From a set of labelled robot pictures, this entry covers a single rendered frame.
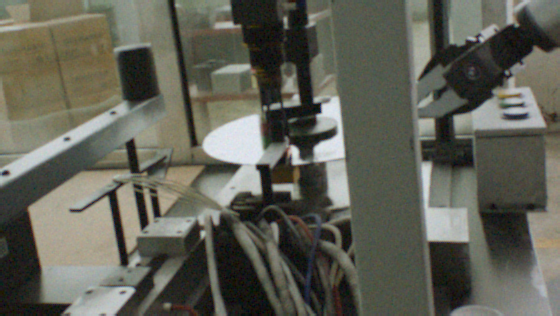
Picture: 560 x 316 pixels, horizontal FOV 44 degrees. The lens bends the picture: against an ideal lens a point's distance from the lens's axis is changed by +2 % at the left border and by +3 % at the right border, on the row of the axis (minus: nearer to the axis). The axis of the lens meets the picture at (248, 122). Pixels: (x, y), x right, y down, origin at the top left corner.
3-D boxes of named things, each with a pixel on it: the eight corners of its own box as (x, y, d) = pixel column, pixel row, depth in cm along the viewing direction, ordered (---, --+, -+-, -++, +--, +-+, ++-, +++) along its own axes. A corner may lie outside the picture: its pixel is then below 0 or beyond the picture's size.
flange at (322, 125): (352, 129, 105) (351, 113, 105) (290, 145, 101) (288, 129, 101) (316, 117, 115) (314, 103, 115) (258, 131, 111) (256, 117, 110)
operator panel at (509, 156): (473, 159, 144) (470, 90, 140) (532, 158, 141) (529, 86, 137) (477, 212, 118) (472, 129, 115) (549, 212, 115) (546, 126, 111)
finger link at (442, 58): (435, 96, 95) (487, 61, 89) (430, 100, 93) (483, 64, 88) (415, 69, 95) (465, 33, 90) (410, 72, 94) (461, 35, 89)
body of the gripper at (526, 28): (491, 91, 96) (572, 40, 89) (470, 107, 89) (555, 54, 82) (458, 47, 97) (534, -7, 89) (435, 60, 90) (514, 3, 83)
